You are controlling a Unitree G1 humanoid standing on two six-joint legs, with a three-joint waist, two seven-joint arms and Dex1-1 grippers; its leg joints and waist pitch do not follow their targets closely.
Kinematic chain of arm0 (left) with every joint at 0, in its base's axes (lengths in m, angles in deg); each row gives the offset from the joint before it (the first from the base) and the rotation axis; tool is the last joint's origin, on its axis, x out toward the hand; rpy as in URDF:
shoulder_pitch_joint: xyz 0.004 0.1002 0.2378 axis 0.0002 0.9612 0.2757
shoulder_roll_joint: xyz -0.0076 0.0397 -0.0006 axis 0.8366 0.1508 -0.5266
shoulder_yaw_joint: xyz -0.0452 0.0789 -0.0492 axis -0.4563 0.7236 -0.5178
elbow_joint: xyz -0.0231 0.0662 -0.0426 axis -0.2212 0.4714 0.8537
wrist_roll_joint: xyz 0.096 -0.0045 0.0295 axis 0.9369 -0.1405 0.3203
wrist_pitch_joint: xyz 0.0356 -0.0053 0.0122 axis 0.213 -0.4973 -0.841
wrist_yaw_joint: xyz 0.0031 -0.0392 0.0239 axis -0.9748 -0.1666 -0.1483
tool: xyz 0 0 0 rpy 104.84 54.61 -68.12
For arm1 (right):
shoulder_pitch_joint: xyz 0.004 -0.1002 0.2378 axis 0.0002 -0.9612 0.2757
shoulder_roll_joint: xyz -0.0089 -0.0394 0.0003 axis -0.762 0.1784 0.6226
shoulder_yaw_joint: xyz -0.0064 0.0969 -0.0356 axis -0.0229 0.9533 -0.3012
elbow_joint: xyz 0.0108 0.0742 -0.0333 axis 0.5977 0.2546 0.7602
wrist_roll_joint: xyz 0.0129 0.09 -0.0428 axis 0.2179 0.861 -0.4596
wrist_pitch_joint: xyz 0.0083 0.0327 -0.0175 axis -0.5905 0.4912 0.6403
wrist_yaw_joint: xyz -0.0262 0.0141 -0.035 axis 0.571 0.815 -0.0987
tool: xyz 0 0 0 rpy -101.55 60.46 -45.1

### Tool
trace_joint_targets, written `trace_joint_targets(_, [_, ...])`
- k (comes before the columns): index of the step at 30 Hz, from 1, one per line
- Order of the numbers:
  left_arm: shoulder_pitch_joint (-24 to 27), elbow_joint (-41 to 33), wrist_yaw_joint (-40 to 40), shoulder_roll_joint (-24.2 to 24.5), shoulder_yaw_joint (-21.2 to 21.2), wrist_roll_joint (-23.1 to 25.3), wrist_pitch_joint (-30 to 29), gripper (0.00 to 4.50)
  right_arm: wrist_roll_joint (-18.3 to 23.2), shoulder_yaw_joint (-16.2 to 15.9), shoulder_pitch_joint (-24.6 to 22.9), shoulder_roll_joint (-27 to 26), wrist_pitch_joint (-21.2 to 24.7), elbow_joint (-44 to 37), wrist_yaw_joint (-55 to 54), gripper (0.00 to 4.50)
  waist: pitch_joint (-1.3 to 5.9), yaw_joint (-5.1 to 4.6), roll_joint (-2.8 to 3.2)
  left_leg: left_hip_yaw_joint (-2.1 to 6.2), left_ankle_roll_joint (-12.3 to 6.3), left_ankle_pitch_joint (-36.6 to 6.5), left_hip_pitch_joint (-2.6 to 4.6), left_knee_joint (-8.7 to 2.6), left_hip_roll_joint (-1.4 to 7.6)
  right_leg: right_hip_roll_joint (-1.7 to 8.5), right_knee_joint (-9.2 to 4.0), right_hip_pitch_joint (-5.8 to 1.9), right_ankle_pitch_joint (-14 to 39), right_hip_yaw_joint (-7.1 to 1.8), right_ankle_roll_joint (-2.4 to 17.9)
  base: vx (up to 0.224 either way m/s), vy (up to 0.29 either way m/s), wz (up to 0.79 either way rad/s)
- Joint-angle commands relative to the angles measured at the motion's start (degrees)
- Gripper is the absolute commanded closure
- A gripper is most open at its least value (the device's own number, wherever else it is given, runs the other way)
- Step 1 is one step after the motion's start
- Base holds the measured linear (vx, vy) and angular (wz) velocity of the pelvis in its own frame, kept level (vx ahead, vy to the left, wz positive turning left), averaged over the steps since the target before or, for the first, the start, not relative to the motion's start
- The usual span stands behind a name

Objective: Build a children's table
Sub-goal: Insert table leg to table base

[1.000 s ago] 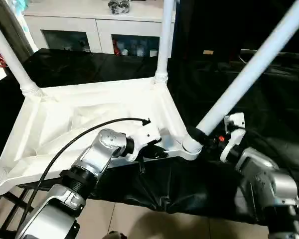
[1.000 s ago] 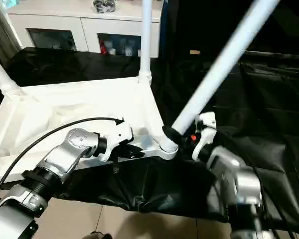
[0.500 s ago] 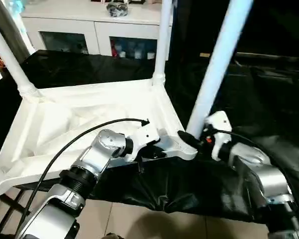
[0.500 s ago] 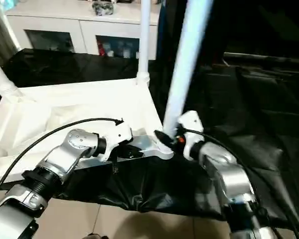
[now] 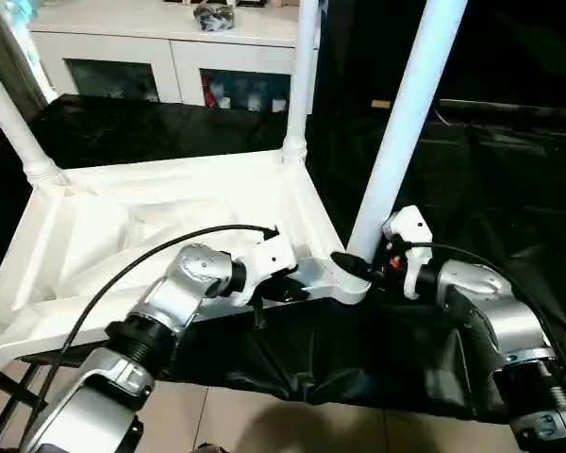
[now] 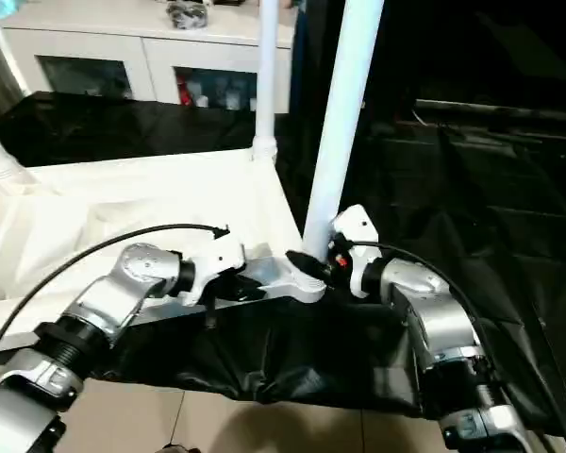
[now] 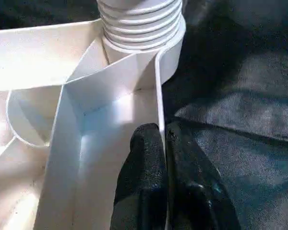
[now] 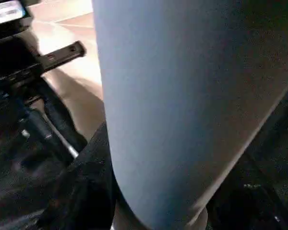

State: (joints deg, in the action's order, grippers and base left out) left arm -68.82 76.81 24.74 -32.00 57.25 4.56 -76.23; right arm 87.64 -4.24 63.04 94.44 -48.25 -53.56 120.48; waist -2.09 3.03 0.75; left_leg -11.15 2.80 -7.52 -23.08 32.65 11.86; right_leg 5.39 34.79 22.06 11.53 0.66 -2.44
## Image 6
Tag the white plastic table leg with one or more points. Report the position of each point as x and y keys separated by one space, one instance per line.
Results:
x=265 y=75
x=344 y=123
x=0 y=160

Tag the white sideboard cabinet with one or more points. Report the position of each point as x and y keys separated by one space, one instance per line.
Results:
x=123 y=47

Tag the black low shelf board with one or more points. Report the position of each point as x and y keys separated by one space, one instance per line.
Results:
x=500 y=107

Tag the grey curtain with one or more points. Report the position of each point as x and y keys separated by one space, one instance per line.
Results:
x=0 y=75

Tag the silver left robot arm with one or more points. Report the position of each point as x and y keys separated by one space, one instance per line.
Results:
x=94 y=311

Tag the red bottle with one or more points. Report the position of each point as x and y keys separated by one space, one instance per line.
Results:
x=184 y=91

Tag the black plastic mat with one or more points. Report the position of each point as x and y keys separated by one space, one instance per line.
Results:
x=481 y=236

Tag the white plastic table top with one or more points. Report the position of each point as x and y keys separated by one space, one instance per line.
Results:
x=104 y=203

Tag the grey crumpled object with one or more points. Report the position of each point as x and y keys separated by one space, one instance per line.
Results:
x=187 y=14

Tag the small yellow label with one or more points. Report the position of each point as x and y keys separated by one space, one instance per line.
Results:
x=362 y=103

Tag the small white jar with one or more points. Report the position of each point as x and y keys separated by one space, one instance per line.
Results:
x=231 y=96

